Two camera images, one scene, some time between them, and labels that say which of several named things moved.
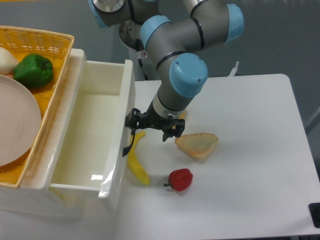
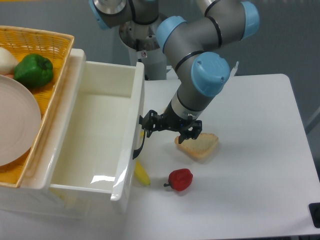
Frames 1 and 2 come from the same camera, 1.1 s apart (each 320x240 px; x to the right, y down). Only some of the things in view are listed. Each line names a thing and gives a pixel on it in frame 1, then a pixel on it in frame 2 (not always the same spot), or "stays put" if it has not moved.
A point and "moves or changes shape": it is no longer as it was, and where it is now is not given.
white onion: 8,63 stays put
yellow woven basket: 57,48 stays put
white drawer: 86,138 moves or changes shape
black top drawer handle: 126,149 -> 136,151
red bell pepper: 180,179 stays put
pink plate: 20,123 stays put
